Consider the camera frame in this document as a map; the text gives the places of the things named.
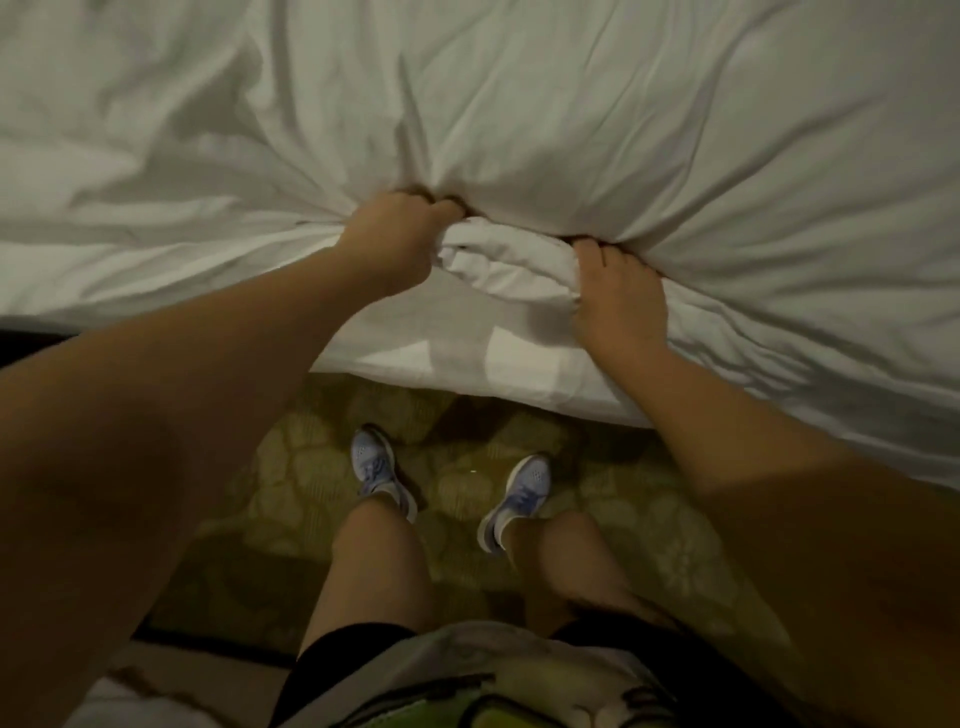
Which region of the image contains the person's left dark sneaker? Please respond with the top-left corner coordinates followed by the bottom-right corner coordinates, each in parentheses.
top-left (349, 423), bottom-right (422, 524)

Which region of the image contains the person's leg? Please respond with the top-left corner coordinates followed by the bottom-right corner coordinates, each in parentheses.
top-left (502, 510), bottom-right (677, 632)
top-left (300, 498), bottom-right (440, 654)

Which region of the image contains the person's left forearm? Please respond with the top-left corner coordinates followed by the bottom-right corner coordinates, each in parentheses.
top-left (0, 247), bottom-right (377, 728)

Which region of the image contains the person's right forearm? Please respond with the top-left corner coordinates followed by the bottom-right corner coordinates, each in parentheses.
top-left (607, 352), bottom-right (960, 728)

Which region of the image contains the person's right hand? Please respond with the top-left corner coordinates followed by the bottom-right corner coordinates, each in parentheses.
top-left (570, 237), bottom-right (672, 377)

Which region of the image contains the person's left leg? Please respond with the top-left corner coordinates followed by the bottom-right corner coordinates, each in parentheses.
top-left (300, 498), bottom-right (440, 654)

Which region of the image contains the white duvet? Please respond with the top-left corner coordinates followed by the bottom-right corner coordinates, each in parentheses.
top-left (0, 0), bottom-right (960, 494)

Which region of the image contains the person's left hand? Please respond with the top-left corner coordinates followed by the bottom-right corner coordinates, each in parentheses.
top-left (333, 189), bottom-right (470, 299)

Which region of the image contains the person's white printed shirt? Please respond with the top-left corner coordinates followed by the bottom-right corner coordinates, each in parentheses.
top-left (315, 618), bottom-right (684, 728)

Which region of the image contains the person's right leg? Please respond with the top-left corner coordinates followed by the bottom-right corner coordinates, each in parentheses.
top-left (502, 510), bottom-right (677, 632)

